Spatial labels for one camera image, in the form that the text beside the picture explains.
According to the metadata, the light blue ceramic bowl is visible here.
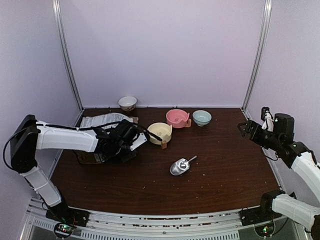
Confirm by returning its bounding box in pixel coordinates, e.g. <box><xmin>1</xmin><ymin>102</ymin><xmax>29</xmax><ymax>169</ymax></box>
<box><xmin>192</xmin><ymin>110</ymin><xmax>212</xmax><ymax>127</ymax></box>

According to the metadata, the white patterned ceramic bowl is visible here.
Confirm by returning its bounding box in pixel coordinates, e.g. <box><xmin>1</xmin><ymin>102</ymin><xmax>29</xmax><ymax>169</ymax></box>
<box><xmin>118</xmin><ymin>96</ymin><xmax>138</xmax><ymax>112</ymax></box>

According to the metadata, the cream pet bowl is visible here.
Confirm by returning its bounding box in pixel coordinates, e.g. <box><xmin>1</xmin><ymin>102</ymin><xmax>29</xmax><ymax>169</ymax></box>
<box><xmin>147</xmin><ymin>122</ymin><xmax>173</xmax><ymax>150</ymax></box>

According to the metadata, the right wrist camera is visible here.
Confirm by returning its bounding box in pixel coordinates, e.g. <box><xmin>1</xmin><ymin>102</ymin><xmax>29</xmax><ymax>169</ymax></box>
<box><xmin>261</xmin><ymin>106</ymin><xmax>274</xmax><ymax>132</ymax></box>

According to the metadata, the metal scoop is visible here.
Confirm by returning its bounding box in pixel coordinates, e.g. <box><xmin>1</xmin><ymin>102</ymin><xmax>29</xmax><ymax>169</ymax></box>
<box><xmin>169</xmin><ymin>155</ymin><xmax>197</xmax><ymax>176</ymax></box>

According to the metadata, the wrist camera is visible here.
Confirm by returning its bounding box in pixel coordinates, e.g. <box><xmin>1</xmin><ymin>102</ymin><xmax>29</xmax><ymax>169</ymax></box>
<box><xmin>130</xmin><ymin>132</ymin><xmax>148</xmax><ymax>151</ymax></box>
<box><xmin>261</xmin><ymin>106</ymin><xmax>274</xmax><ymax>132</ymax></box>

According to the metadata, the left aluminium frame post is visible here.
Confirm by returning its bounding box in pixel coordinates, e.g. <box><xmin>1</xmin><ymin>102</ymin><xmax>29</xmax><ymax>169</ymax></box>
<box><xmin>52</xmin><ymin>0</ymin><xmax>84</xmax><ymax>111</ymax></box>

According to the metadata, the pet food bag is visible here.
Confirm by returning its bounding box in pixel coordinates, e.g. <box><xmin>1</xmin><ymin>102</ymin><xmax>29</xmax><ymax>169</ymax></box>
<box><xmin>79</xmin><ymin>112</ymin><xmax>141</xmax><ymax>164</ymax></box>

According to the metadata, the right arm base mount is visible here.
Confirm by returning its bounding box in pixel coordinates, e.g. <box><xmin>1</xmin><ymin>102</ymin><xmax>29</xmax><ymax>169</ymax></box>
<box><xmin>238</xmin><ymin>206</ymin><xmax>273</xmax><ymax>227</ymax></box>

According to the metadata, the front aluminium rail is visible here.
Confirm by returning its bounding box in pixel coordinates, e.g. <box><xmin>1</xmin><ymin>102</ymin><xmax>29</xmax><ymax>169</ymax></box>
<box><xmin>19</xmin><ymin>209</ymin><xmax>306</xmax><ymax>240</ymax></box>

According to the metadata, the right aluminium frame post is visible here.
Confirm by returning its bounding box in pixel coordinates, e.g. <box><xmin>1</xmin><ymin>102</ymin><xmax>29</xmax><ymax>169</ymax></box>
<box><xmin>241</xmin><ymin>0</ymin><xmax>273</xmax><ymax>113</ymax></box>

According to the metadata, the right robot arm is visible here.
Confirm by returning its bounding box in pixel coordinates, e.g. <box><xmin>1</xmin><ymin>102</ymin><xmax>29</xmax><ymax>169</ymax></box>
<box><xmin>237</xmin><ymin>107</ymin><xmax>320</xmax><ymax>240</ymax></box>

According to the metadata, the aluminium frame post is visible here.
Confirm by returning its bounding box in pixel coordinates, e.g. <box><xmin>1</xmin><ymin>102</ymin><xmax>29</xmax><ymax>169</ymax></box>
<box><xmin>52</xmin><ymin>0</ymin><xmax>84</xmax><ymax>111</ymax></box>
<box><xmin>241</xmin><ymin>0</ymin><xmax>273</xmax><ymax>113</ymax></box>

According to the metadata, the pink pet bowl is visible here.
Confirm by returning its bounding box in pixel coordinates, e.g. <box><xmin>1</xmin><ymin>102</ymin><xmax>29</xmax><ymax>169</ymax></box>
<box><xmin>165</xmin><ymin>108</ymin><xmax>192</xmax><ymax>129</ymax></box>

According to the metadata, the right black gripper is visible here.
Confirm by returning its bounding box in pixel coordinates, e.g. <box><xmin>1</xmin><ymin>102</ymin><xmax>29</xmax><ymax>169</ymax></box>
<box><xmin>237</xmin><ymin>120</ymin><xmax>282</xmax><ymax>152</ymax></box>

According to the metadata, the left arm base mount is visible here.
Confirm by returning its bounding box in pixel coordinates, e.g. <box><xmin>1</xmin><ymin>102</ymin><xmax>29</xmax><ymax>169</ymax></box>
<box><xmin>45</xmin><ymin>206</ymin><xmax>90</xmax><ymax>227</ymax></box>

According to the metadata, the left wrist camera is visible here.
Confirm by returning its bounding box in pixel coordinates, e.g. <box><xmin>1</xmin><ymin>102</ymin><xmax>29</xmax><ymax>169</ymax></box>
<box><xmin>130</xmin><ymin>132</ymin><xmax>148</xmax><ymax>151</ymax></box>

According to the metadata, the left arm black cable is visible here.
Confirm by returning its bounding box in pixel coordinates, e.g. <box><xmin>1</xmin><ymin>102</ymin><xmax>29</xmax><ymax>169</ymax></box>
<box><xmin>2</xmin><ymin>119</ymin><xmax>163</xmax><ymax>173</ymax></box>

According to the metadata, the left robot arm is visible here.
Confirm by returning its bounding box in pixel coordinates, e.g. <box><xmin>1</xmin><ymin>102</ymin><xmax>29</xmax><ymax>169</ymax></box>
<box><xmin>6</xmin><ymin>115</ymin><xmax>140</xmax><ymax>222</ymax></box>

